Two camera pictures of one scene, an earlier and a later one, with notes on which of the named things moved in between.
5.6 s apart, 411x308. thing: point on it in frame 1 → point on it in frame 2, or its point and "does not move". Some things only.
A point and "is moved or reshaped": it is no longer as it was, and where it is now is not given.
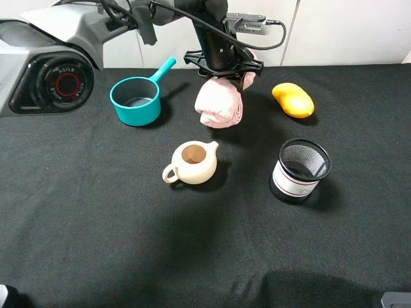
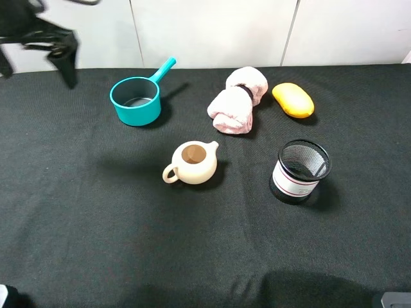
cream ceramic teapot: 194,162 does not move
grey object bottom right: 396,299 does not move
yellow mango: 293,100 does not move
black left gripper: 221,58 → 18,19
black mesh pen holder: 301,165 does not move
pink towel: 219,101 is moved or reshaped
